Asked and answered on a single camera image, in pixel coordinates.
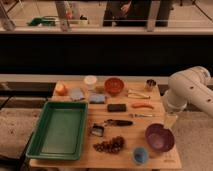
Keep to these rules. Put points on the small metal cup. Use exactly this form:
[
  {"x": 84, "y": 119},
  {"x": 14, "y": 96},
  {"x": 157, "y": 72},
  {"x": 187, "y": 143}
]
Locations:
[{"x": 150, "y": 84}]

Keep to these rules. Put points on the purple bowl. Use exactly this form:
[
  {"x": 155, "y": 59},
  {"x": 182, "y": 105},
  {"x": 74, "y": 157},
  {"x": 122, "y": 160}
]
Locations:
[{"x": 159, "y": 138}]

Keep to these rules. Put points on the green plastic tray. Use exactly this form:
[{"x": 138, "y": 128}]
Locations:
[{"x": 59, "y": 133}]

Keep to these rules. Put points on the cream tongs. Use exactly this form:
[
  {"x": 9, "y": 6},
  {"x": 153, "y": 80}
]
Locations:
[{"x": 137, "y": 94}]

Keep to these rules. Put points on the silver fork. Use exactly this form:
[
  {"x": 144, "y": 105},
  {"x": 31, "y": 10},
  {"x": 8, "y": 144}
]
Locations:
[{"x": 140, "y": 115}]

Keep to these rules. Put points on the red bowl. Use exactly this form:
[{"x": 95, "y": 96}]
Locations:
[{"x": 114, "y": 86}]

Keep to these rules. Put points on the black handled peeler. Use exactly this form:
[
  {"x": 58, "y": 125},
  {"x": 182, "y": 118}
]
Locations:
[{"x": 119, "y": 123}]

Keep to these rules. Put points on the orange fruit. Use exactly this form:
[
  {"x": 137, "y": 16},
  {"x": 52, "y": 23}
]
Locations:
[{"x": 60, "y": 89}]

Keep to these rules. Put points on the orange carrot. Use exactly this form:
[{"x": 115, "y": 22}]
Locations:
[{"x": 142, "y": 105}]

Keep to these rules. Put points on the white cup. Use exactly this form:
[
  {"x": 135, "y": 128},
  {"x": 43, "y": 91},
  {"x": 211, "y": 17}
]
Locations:
[{"x": 90, "y": 81}]

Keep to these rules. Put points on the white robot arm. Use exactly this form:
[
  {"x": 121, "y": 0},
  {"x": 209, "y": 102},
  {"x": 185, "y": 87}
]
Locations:
[{"x": 187, "y": 86}]

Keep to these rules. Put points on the blue cup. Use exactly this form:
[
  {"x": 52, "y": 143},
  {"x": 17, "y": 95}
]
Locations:
[{"x": 140, "y": 155}]

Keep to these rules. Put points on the person in dark clothes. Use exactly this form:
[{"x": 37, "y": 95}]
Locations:
[{"x": 135, "y": 13}]

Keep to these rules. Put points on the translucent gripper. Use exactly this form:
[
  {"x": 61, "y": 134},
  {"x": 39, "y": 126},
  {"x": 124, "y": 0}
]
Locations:
[{"x": 169, "y": 120}]

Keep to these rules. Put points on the green object on floor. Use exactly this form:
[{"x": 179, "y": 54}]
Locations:
[{"x": 43, "y": 21}]

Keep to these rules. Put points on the black rectangular block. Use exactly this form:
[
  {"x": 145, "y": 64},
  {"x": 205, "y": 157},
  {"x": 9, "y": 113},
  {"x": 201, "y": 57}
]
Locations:
[{"x": 116, "y": 107}]

